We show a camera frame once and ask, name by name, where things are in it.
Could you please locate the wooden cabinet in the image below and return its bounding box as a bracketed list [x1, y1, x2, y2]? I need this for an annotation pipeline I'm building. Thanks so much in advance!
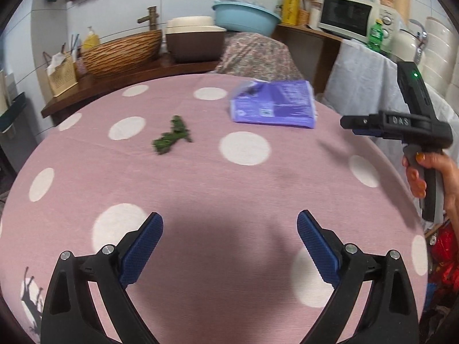
[272, 23, 345, 94]

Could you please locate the green soda bottle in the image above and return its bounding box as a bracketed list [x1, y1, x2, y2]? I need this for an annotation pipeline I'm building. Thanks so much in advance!
[367, 19, 385, 53]

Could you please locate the stack of white disposable bowls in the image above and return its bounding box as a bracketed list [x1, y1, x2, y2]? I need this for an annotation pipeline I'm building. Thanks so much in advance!
[419, 16, 459, 116]

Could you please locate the pink polka-dot tablecloth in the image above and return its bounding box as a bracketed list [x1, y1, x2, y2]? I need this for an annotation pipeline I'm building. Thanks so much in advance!
[0, 73, 429, 344]

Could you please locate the white toaster oven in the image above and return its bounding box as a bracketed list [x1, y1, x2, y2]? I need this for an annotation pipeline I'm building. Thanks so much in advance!
[317, 0, 401, 49]

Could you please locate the red plastic bag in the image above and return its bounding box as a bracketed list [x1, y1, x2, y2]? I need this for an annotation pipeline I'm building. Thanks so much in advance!
[428, 222, 459, 288]

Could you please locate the bundle of chopsticks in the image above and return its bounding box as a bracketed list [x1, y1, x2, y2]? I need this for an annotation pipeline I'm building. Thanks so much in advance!
[69, 33, 81, 60]

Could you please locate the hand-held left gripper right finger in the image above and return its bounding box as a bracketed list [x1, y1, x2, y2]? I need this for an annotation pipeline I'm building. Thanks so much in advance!
[296, 210, 420, 344]

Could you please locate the white cloth cover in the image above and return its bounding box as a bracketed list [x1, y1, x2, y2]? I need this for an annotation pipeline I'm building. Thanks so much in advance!
[324, 39, 459, 230]

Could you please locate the bamboo-style faucet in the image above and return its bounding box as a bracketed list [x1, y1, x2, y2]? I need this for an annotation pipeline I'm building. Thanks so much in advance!
[136, 6, 159, 31]

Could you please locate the wicker utensil holder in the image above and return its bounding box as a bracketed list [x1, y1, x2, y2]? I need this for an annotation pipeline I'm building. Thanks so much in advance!
[297, 0, 316, 27]

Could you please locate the yellow wrap roll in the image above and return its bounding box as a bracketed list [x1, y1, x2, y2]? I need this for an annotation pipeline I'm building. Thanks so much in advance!
[281, 0, 303, 26]

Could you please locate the white electric kettle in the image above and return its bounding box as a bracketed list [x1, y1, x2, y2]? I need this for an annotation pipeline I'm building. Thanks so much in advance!
[390, 18, 429, 66]

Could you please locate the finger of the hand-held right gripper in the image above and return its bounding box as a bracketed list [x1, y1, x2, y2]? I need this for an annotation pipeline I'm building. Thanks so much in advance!
[340, 114, 386, 139]

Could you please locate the green vegetable scrap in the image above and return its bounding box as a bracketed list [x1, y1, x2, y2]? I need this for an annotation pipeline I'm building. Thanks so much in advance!
[151, 115, 195, 157]

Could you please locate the purple snack bag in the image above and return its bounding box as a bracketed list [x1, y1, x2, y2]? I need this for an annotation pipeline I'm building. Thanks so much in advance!
[227, 80, 318, 130]

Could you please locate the person's right forearm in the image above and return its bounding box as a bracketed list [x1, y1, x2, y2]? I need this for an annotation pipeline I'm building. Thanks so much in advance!
[443, 191, 459, 228]

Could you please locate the person's right hand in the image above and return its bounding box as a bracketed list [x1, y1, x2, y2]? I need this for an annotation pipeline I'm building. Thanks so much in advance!
[402, 152, 459, 202]

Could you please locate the white plastic basin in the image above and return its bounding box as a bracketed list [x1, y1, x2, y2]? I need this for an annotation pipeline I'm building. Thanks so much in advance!
[166, 16, 223, 35]

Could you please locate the brown plastic tub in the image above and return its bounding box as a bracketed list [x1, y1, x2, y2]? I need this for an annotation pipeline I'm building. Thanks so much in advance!
[165, 30, 227, 62]

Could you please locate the yellow soap bottle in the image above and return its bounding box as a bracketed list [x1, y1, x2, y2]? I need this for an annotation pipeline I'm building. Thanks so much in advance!
[82, 26, 101, 53]

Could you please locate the wicker-look wash basin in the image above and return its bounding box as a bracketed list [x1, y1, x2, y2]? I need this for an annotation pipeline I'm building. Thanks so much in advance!
[79, 29, 163, 79]

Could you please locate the dark wooden counter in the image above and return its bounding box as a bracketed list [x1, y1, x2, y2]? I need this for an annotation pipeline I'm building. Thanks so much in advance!
[40, 55, 221, 118]

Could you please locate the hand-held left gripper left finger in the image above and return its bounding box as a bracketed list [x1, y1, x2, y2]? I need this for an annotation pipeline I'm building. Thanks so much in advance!
[41, 212, 164, 344]

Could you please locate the floral cloth cover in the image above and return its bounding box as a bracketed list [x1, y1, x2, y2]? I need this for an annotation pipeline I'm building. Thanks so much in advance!
[214, 32, 304, 81]

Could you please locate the light blue plastic basin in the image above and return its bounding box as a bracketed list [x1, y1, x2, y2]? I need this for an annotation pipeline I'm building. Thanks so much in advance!
[212, 1, 282, 37]

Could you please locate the beige slotted basket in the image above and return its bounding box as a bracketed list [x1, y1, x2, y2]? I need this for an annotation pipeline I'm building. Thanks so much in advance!
[43, 53, 80, 97]

